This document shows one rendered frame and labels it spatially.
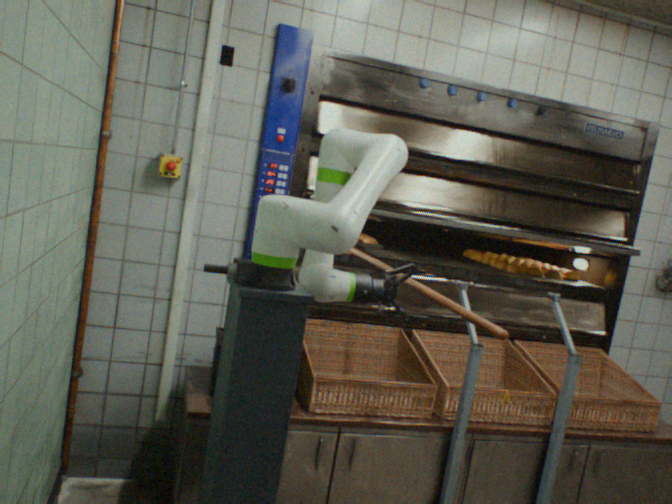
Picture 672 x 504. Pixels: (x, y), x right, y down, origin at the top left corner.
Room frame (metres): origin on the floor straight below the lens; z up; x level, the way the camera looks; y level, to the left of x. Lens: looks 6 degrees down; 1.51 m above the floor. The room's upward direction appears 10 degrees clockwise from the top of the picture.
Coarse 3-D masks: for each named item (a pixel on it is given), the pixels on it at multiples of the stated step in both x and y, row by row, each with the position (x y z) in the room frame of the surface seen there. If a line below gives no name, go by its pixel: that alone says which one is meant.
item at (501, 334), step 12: (360, 252) 2.81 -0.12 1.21; (372, 264) 2.61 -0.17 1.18; (384, 264) 2.49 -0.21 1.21; (396, 276) 2.31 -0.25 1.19; (420, 288) 2.08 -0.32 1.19; (444, 300) 1.90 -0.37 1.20; (456, 312) 1.80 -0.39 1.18; (468, 312) 1.74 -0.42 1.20; (480, 324) 1.65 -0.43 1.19; (492, 324) 1.61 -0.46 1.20; (504, 336) 1.55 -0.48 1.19
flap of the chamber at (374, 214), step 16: (416, 224) 2.91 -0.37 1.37; (432, 224) 2.84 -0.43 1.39; (448, 224) 2.84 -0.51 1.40; (464, 224) 2.87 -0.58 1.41; (528, 240) 3.03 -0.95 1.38; (544, 240) 2.99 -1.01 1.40; (560, 240) 3.01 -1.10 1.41; (608, 256) 3.31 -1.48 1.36; (624, 256) 3.21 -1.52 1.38; (640, 256) 3.15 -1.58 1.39
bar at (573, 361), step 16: (352, 272) 2.49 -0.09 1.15; (368, 272) 2.51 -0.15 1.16; (384, 272) 2.53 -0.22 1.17; (464, 288) 2.62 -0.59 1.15; (480, 288) 2.65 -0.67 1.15; (496, 288) 2.67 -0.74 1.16; (512, 288) 2.70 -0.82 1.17; (464, 304) 2.57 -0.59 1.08; (560, 320) 2.69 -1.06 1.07; (480, 352) 2.42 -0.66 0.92; (576, 352) 2.58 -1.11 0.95; (576, 368) 2.54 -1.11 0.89; (464, 384) 2.43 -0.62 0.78; (464, 400) 2.41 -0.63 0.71; (560, 400) 2.56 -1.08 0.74; (464, 416) 2.41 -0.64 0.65; (560, 416) 2.54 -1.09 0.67; (464, 432) 2.41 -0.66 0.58; (560, 432) 2.54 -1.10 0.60; (560, 448) 2.55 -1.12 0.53; (448, 464) 2.43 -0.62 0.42; (448, 480) 2.41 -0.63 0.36; (544, 480) 2.55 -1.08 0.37; (448, 496) 2.41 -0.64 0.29; (544, 496) 2.54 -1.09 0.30
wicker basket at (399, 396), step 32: (320, 320) 2.81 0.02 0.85; (320, 352) 2.78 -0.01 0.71; (352, 352) 2.82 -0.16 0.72; (384, 352) 2.88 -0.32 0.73; (416, 352) 2.73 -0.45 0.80; (320, 384) 2.67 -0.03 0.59; (352, 384) 2.38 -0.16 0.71; (384, 384) 2.42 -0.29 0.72; (416, 384) 2.46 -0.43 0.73; (384, 416) 2.43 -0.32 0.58; (416, 416) 2.47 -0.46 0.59
